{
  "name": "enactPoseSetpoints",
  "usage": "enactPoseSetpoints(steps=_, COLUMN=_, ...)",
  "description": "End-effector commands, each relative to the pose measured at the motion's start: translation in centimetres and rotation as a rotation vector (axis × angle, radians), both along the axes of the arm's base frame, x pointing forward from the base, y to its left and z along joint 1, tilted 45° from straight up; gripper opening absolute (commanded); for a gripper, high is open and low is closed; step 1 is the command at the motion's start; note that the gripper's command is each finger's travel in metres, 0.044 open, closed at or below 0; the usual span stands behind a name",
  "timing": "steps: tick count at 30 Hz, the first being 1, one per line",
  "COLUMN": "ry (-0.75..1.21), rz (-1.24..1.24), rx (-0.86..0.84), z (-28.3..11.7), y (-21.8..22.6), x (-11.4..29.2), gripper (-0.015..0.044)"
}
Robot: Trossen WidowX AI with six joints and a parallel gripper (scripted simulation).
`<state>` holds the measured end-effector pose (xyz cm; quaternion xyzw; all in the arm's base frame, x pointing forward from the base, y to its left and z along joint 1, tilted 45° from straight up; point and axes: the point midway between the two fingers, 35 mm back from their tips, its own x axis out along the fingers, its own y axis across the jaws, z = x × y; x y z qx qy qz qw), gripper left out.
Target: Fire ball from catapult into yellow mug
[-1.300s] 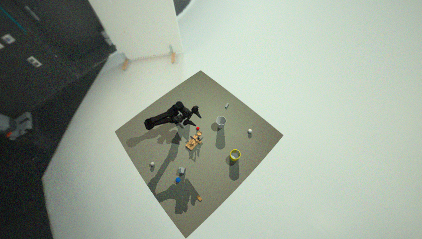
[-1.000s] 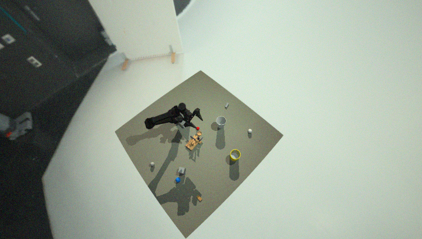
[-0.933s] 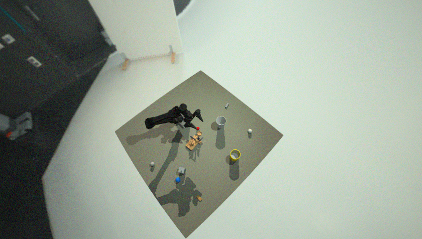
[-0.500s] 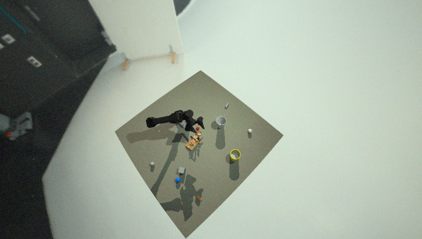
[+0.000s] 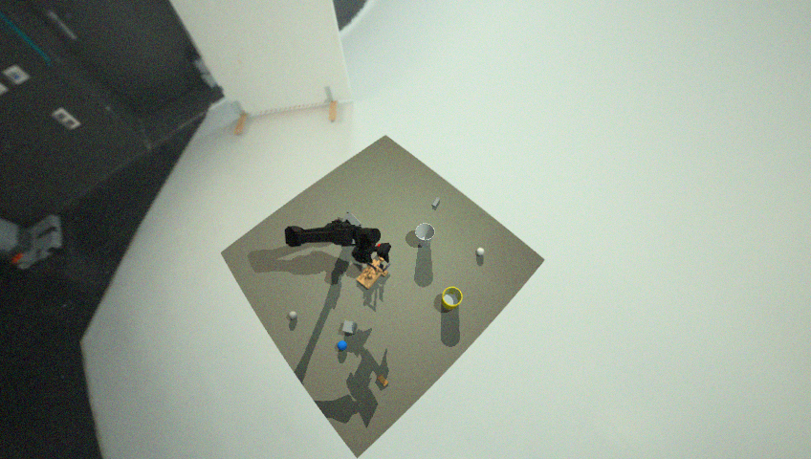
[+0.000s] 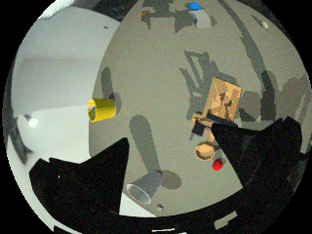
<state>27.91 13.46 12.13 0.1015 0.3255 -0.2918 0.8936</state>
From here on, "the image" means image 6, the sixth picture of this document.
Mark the grey ball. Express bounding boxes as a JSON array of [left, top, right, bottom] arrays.
[[260, 20, 268, 28]]

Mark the red ball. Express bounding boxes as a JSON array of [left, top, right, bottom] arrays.
[[212, 160, 222, 171]]

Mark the blue ellipsoid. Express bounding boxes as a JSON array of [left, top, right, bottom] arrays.
[[188, 3, 200, 11]]

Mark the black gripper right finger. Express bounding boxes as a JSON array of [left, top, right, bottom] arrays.
[[211, 117, 282, 187]]

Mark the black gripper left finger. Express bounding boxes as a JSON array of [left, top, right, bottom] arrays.
[[48, 137, 130, 215]]

